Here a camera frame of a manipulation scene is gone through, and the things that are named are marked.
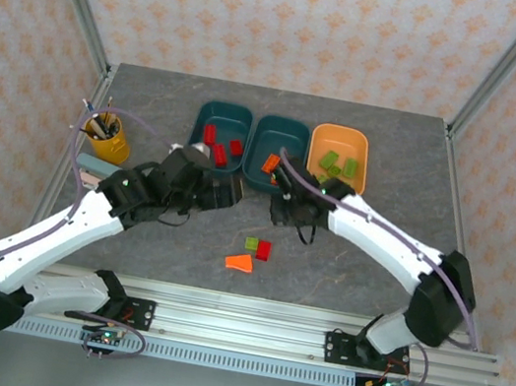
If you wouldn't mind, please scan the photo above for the long orange lego brick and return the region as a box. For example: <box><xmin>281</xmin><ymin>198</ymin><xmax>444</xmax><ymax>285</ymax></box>
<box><xmin>260</xmin><ymin>152</ymin><xmax>282</xmax><ymax>175</ymax></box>

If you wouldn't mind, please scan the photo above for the long red lego brick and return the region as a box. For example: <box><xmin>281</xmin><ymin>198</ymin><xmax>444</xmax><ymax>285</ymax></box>
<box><xmin>210</xmin><ymin>143</ymin><xmax>231</xmax><ymax>169</ymax></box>
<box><xmin>202</xmin><ymin>123</ymin><xmax>219</xmax><ymax>147</ymax></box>

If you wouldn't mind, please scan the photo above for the teal plastic container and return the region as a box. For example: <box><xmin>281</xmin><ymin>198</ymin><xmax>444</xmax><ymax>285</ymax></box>
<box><xmin>183</xmin><ymin>96</ymin><xmax>256</xmax><ymax>182</ymax></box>
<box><xmin>240</xmin><ymin>110</ymin><xmax>313</xmax><ymax>199</ymax></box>

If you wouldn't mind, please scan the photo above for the orange lego slope piece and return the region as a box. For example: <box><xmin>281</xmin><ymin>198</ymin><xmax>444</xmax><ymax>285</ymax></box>
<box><xmin>223</xmin><ymin>250</ymin><xmax>257</xmax><ymax>276</ymax></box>

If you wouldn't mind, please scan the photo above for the orange plastic container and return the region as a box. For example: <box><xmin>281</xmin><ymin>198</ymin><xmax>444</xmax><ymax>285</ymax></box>
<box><xmin>302</xmin><ymin>120</ymin><xmax>376</xmax><ymax>198</ymax></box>

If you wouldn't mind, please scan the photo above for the yellow pen cup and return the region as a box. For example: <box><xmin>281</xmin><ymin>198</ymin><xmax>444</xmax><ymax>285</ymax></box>
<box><xmin>79</xmin><ymin>110</ymin><xmax>136</xmax><ymax>167</ymax></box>

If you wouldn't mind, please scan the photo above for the teal oblong case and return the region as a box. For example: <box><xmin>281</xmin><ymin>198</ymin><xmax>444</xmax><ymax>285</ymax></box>
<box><xmin>74</xmin><ymin>152</ymin><xmax>125</xmax><ymax>182</ymax></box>

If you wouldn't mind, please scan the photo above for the pink eraser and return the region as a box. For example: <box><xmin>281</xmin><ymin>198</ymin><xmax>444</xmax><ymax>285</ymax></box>
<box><xmin>77</xmin><ymin>168</ymin><xmax>103</xmax><ymax>190</ymax></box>

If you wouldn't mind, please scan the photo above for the beige marker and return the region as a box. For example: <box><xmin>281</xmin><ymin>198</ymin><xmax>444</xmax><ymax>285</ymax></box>
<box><xmin>85</xmin><ymin>116</ymin><xmax>111</xmax><ymax>141</ymax></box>

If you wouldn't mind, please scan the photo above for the wooden pencil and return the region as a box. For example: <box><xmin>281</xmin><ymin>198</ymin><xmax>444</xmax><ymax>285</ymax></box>
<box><xmin>102</xmin><ymin>95</ymin><xmax>116</xmax><ymax>124</ymax></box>

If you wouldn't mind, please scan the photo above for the white pen with blue band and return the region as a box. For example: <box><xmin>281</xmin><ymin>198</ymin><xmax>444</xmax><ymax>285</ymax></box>
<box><xmin>78</xmin><ymin>96</ymin><xmax>104</xmax><ymax>122</ymax></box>

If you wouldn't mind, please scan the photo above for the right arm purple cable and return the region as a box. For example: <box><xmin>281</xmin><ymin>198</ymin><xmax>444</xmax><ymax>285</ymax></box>
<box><xmin>238</xmin><ymin>145</ymin><xmax>508</xmax><ymax>386</ymax></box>

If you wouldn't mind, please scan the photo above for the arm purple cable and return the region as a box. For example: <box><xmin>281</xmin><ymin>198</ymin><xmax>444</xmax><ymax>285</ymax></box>
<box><xmin>238</xmin><ymin>145</ymin><xmax>508</xmax><ymax>386</ymax></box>
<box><xmin>0</xmin><ymin>87</ymin><xmax>187</xmax><ymax>364</ymax></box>

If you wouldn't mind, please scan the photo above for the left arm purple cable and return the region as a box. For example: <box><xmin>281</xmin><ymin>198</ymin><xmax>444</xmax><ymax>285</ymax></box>
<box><xmin>0</xmin><ymin>87</ymin><xmax>187</xmax><ymax>364</ymax></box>

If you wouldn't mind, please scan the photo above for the aluminium side rail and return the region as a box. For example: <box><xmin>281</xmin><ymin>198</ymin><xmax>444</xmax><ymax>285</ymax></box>
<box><xmin>409</xmin><ymin>123</ymin><xmax>516</xmax><ymax>354</ymax></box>
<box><xmin>6</xmin><ymin>57</ymin><xmax>118</xmax><ymax>286</ymax></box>

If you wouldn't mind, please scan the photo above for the wide aluminium base rail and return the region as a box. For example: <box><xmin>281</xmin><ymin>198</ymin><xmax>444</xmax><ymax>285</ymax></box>
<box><xmin>0</xmin><ymin>251</ymin><xmax>512</xmax><ymax>386</ymax></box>

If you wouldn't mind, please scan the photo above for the white slotted cable duct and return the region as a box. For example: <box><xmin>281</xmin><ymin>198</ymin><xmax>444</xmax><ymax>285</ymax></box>
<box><xmin>6</xmin><ymin>314</ymin><xmax>359</xmax><ymax>386</ymax></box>

